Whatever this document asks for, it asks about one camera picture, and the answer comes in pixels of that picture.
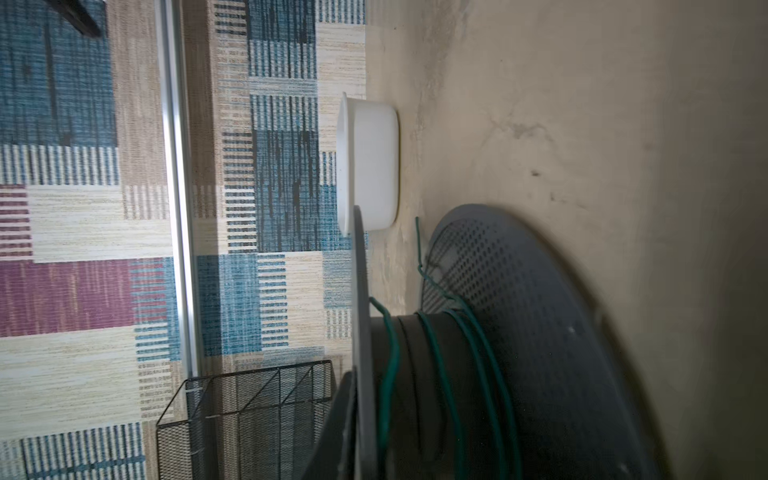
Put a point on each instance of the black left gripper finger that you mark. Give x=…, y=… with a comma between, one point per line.
x=333, y=456

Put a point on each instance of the grey perforated cable spool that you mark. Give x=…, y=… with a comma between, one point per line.
x=501, y=372

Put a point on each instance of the white plastic tub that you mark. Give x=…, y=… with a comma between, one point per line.
x=367, y=163

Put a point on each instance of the black wire mesh shelf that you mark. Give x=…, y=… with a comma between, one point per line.
x=256, y=424

